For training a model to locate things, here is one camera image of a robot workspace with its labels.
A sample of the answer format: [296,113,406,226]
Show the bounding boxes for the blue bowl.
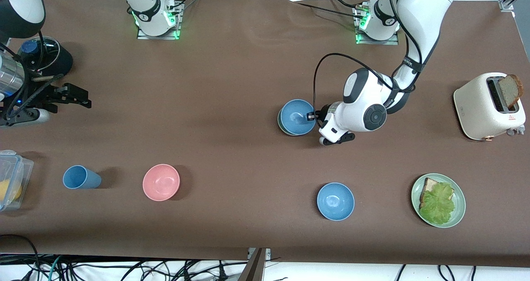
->
[317,183,355,221]
[280,99,316,135]

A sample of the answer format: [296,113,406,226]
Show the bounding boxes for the green bowl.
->
[277,107,315,137]

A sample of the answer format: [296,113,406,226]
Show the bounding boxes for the pink bowl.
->
[142,164,181,202]

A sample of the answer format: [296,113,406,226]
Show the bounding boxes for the brown table cover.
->
[0,0,530,269]

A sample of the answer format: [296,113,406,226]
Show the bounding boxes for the clear plastic container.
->
[0,150,34,212]

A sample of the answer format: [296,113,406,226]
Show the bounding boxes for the blue cup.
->
[63,165,102,190]

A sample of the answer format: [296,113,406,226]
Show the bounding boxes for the yellow lemon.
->
[0,179,22,203]

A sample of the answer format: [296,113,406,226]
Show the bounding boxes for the toast slice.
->
[419,178,455,209]

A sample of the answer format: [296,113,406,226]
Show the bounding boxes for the green lettuce leaf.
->
[419,183,456,226]

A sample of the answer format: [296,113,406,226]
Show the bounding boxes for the cream toaster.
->
[453,72,527,142]

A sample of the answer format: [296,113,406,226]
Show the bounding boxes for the green plate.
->
[411,173,466,228]

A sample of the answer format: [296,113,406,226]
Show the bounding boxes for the dark bread slice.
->
[497,74,524,109]

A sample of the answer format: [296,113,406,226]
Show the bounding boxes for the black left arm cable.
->
[313,0,424,120]

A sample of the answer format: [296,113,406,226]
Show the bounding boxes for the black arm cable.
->
[313,0,424,120]
[0,29,63,120]

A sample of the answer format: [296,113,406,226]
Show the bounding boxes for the black pot blue handle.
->
[19,40,74,82]

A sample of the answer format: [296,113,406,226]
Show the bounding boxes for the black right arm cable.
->
[0,29,63,120]

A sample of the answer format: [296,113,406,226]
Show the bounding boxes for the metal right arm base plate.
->
[137,6,182,40]

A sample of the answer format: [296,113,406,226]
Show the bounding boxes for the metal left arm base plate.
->
[355,6,400,46]

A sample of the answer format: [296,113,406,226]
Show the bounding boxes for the silver table bracket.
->
[248,248,272,262]

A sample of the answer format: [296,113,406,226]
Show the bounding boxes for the dark metal post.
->
[238,249,265,281]

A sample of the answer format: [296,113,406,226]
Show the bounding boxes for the teal cable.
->
[48,255,63,281]

